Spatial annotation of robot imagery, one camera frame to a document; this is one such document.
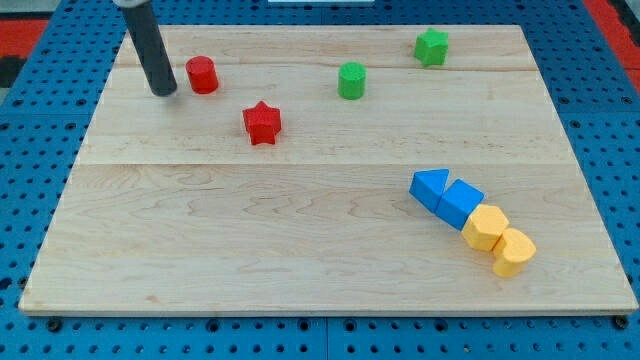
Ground light wooden board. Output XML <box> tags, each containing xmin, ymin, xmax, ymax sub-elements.
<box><xmin>19</xmin><ymin>25</ymin><xmax>638</xmax><ymax>317</ymax></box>

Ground red star block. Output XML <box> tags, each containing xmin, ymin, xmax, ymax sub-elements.
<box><xmin>242</xmin><ymin>101</ymin><xmax>282</xmax><ymax>145</ymax></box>

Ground blue triangle block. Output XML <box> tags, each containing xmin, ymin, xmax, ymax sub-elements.
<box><xmin>409</xmin><ymin>168</ymin><xmax>450</xmax><ymax>213</ymax></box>

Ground green cylinder block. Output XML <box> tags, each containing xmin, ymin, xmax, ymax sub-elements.
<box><xmin>337</xmin><ymin>62</ymin><xmax>366</xmax><ymax>100</ymax></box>

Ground blue cube block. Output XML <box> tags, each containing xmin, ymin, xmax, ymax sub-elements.
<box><xmin>435</xmin><ymin>179</ymin><xmax>484</xmax><ymax>230</ymax></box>

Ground red cylinder block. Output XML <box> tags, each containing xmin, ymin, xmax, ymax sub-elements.
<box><xmin>185</xmin><ymin>56</ymin><xmax>219</xmax><ymax>94</ymax></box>

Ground yellow hexagon block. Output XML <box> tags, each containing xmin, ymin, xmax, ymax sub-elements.
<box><xmin>461</xmin><ymin>204</ymin><xmax>510</xmax><ymax>251</ymax></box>

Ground green star block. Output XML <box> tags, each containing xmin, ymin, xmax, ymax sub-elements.
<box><xmin>414</xmin><ymin>28</ymin><xmax>449</xmax><ymax>67</ymax></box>

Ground yellow heart block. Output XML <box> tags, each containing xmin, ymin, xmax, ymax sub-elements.
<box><xmin>492</xmin><ymin>228</ymin><xmax>537</xmax><ymax>278</ymax></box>

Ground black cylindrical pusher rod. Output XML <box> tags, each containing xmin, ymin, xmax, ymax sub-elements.
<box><xmin>113</xmin><ymin>0</ymin><xmax>177</xmax><ymax>97</ymax></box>

